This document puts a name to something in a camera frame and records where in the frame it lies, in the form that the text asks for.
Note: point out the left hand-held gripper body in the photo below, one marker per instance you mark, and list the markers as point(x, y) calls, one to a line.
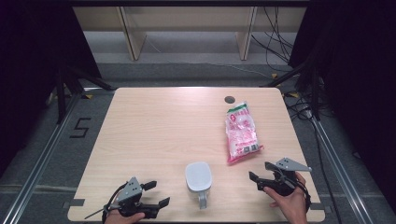
point(130, 191)

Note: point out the black metal stand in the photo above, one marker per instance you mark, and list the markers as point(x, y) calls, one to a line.
point(316, 93)
point(61, 99)

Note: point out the pink and white powder bag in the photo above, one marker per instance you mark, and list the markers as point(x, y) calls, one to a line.
point(241, 133)

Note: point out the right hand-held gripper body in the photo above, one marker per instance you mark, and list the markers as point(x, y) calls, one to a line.
point(285, 182)

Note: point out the round grey table grommet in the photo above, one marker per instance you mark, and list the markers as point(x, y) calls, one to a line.
point(229, 100)

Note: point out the person's right hand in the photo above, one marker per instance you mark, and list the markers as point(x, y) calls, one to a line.
point(292, 207)

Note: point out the pale wooden furniture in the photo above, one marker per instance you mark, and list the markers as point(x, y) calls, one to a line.
point(186, 18)

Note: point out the aluminium floor rail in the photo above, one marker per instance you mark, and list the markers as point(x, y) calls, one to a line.
point(40, 161)
point(339, 161)

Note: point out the clear jar with grey lid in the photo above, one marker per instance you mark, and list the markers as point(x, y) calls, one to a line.
point(198, 175)

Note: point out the person's left hand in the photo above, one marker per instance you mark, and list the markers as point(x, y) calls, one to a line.
point(120, 218)

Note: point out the black curtain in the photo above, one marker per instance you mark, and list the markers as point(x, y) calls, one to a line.
point(358, 77)
point(34, 62)

